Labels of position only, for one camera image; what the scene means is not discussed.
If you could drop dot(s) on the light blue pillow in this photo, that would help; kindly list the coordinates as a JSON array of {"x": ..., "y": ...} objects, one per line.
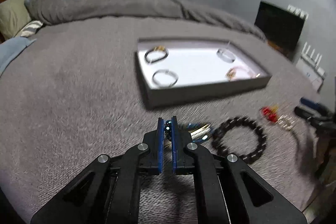
[{"x": 12, "y": 48}]

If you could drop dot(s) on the olive green pillow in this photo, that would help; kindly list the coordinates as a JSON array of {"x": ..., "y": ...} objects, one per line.
[{"x": 14, "y": 16}]

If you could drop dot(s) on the grey shallow cardboard tray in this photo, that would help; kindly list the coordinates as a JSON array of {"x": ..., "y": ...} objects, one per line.
[{"x": 177, "y": 70}]

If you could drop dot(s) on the white wifi router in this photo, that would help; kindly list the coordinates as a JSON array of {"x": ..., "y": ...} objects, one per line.
[{"x": 309, "y": 65}]

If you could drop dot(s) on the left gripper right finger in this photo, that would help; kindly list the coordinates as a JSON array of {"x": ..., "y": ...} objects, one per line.
[{"x": 227, "y": 190}]

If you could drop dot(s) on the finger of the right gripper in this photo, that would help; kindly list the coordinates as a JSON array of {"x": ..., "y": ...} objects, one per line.
[
  {"x": 321, "y": 109},
  {"x": 312, "y": 119}
]

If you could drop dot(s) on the grey folded duvet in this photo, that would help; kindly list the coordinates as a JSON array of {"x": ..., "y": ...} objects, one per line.
[{"x": 53, "y": 12}]

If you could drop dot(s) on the striped pillow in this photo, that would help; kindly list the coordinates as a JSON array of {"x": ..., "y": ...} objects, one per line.
[{"x": 30, "y": 29}]

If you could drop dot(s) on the black television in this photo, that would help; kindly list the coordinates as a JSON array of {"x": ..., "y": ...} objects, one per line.
[{"x": 279, "y": 26}]

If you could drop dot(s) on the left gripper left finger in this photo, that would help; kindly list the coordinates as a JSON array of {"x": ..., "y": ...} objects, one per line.
[{"x": 108, "y": 189}]

